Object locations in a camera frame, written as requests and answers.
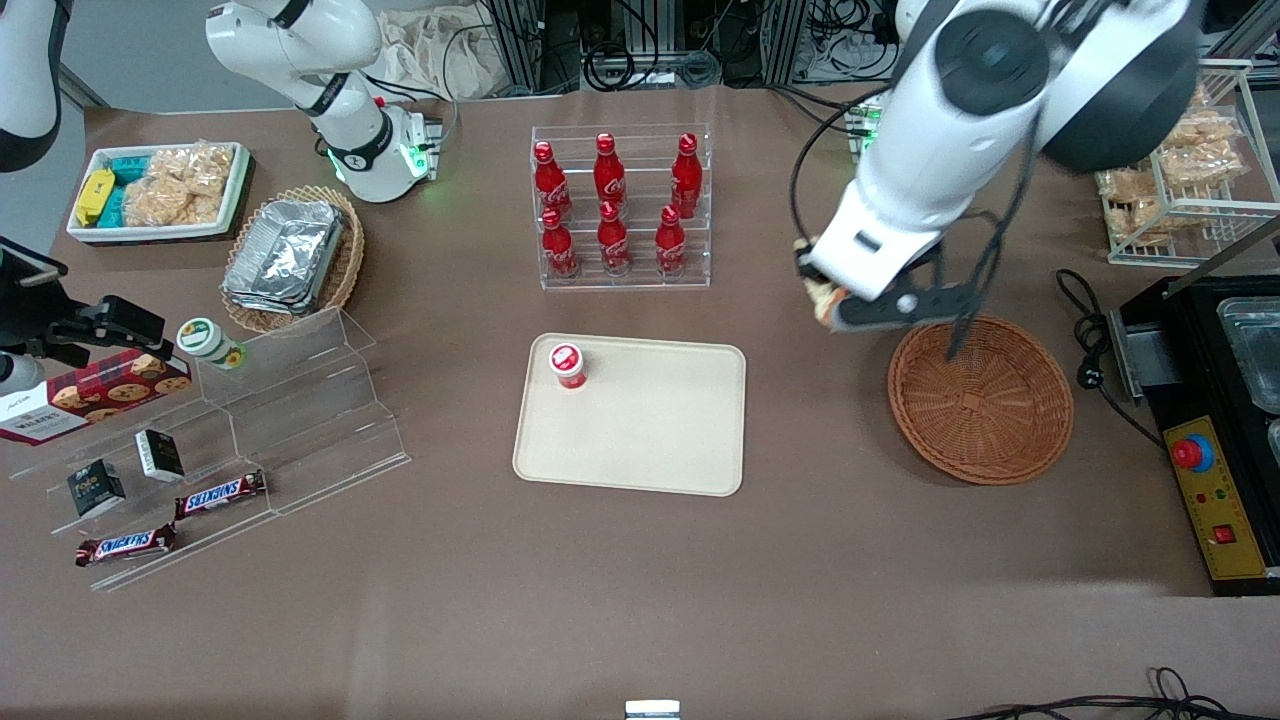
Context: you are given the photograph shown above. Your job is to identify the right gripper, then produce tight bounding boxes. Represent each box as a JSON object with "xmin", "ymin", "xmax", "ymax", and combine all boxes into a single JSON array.
[{"xmin": 0, "ymin": 238, "xmax": 91, "ymax": 367}]

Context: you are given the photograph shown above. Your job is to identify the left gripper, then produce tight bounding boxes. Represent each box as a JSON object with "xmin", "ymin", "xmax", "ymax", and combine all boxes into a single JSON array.
[{"xmin": 797, "ymin": 188, "xmax": 943, "ymax": 332}]

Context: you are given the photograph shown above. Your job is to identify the triangular sandwich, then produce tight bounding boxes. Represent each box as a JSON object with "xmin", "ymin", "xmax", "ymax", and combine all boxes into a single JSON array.
[{"xmin": 798, "ymin": 238, "xmax": 849, "ymax": 329}]

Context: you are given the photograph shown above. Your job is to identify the beige plastic tray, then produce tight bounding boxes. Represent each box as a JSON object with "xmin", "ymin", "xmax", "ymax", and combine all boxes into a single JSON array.
[{"xmin": 512, "ymin": 333, "xmax": 748, "ymax": 498}]

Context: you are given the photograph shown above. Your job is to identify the brown round wicker basket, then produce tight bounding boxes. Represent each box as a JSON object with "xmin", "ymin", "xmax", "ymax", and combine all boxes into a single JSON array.
[{"xmin": 887, "ymin": 313, "xmax": 1076, "ymax": 487}]

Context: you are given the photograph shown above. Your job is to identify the tan oval wicker basket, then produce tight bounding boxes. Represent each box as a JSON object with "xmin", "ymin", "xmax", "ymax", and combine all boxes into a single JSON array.
[{"xmin": 220, "ymin": 185, "xmax": 366, "ymax": 336}]

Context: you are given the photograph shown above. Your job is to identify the white round container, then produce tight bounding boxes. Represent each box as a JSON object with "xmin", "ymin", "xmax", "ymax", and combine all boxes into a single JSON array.
[{"xmin": 0, "ymin": 352, "xmax": 47, "ymax": 397}]

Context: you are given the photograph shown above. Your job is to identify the red cookie box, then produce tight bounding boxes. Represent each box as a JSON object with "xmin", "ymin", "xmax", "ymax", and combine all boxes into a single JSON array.
[{"xmin": 0, "ymin": 348, "xmax": 193, "ymax": 447}]

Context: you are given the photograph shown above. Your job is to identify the yellow snack packet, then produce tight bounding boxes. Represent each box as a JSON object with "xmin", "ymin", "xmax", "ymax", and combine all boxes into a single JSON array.
[{"xmin": 75, "ymin": 168, "xmax": 117, "ymax": 227}]

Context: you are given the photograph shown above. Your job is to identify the white rectangular plastic bin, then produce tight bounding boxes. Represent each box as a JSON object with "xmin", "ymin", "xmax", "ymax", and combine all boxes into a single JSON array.
[{"xmin": 66, "ymin": 141, "xmax": 251, "ymax": 244}]

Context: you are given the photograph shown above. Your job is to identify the red cola bottle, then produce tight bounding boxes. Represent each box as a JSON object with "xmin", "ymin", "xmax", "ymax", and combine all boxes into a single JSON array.
[
  {"xmin": 540, "ymin": 207, "xmax": 580, "ymax": 280},
  {"xmin": 593, "ymin": 132, "xmax": 628, "ymax": 206},
  {"xmin": 597, "ymin": 200, "xmax": 633, "ymax": 277},
  {"xmin": 670, "ymin": 133, "xmax": 703, "ymax": 219},
  {"xmin": 655, "ymin": 205, "xmax": 689, "ymax": 277},
  {"xmin": 533, "ymin": 141, "xmax": 573, "ymax": 221}
]

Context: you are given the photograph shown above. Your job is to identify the green lid cup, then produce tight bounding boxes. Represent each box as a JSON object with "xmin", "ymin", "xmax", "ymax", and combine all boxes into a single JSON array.
[{"xmin": 176, "ymin": 317, "xmax": 247, "ymax": 371}]

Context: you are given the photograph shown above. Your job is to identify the small black box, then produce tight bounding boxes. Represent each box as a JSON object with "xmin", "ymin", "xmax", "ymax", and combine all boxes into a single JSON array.
[
  {"xmin": 67, "ymin": 458, "xmax": 127, "ymax": 519},
  {"xmin": 135, "ymin": 428, "xmax": 186, "ymax": 484}
]

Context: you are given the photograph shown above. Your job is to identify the bagged rice crackers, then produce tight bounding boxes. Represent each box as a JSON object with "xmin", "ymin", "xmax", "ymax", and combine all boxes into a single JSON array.
[{"xmin": 122, "ymin": 143, "xmax": 236, "ymax": 228}]

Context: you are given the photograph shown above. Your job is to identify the clear acrylic bottle rack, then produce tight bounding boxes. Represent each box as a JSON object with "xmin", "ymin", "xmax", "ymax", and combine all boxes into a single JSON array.
[{"xmin": 530, "ymin": 124, "xmax": 713, "ymax": 292}]

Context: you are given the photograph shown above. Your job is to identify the Snickers chocolate bar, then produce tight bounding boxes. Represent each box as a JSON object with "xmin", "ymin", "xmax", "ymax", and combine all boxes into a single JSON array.
[
  {"xmin": 75, "ymin": 523, "xmax": 178, "ymax": 568},
  {"xmin": 174, "ymin": 469, "xmax": 268, "ymax": 521}
]

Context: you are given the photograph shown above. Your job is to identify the stacked foil containers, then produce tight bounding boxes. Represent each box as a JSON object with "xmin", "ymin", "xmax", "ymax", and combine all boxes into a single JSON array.
[{"xmin": 222, "ymin": 198, "xmax": 346, "ymax": 316}]

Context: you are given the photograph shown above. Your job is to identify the red lid yogurt cup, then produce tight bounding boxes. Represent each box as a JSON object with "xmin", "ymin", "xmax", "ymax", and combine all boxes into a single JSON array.
[{"xmin": 547, "ymin": 342, "xmax": 589, "ymax": 391}]

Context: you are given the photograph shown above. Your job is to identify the clear acrylic stepped display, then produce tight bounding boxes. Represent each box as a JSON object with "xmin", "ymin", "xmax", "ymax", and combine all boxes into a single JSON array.
[{"xmin": 8, "ymin": 305, "xmax": 411, "ymax": 593}]

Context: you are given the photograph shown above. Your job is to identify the black appliance with yellow panel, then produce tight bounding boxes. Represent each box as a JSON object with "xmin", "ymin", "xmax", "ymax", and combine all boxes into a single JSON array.
[{"xmin": 1105, "ymin": 270, "xmax": 1280, "ymax": 598}]

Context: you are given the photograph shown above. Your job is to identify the steel pan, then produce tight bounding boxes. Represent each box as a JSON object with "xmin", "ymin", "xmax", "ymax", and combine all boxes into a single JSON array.
[{"xmin": 1216, "ymin": 297, "xmax": 1280, "ymax": 416}]

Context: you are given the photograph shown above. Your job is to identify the beige cloth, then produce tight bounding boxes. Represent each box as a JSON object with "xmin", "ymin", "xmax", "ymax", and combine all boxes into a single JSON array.
[{"xmin": 375, "ymin": 8, "xmax": 501, "ymax": 101}]

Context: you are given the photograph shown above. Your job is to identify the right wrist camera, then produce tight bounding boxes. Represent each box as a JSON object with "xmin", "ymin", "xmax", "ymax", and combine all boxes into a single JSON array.
[{"xmin": 62, "ymin": 294, "xmax": 167, "ymax": 353}]

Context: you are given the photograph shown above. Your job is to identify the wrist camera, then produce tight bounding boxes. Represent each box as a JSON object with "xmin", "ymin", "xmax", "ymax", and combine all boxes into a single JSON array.
[
  {"xmin": 62, "ymin": 294, "xmax": 167, "ymax": 353},
  {"xmin": 835, "ymin": 283, "xmax": 978, "ymax": 334}
]

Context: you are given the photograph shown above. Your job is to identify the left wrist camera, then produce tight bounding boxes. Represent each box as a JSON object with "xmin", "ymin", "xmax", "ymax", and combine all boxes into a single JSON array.
[{"xmin": 835, "ymin": 283, "xmax": 978, "ymax": 334}]

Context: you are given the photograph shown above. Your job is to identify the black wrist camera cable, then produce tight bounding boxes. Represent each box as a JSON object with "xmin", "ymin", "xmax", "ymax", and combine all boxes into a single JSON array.
[{"xmin": 788, "ymin": 85, "xmax": 1041, "ymax": 363}]

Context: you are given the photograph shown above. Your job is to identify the black power cable with plug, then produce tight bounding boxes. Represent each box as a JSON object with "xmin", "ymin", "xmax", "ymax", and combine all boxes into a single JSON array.
[{"xmin": 1057, "ymin": 268, "xmax": 1166, "ymax": 446}]

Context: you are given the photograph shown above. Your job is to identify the black cable bundle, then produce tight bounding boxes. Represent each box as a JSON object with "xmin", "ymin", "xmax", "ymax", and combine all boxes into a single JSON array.
[{"xmin": 583, "ymin": 0, "xmax": 723, "ymax": 93}]

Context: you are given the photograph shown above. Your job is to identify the white wire rack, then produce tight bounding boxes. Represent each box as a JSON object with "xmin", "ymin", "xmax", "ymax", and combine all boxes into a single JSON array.
[{"xmin": 1095, "ymin": 57, "xmax": 1280, "ymax": 269}]

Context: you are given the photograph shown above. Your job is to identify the aluminium frame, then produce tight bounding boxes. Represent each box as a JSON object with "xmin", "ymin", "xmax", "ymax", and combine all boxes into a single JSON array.
[{"xmin": 488, "ymin": 0, "xmax": 583, "ymax": 97}]

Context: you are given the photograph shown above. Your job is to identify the black floor cable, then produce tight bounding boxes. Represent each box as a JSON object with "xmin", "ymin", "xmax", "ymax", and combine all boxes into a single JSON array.
[{"xmin": 940, "ymin": 668, "xmax": 1280, "ymax": 720}]

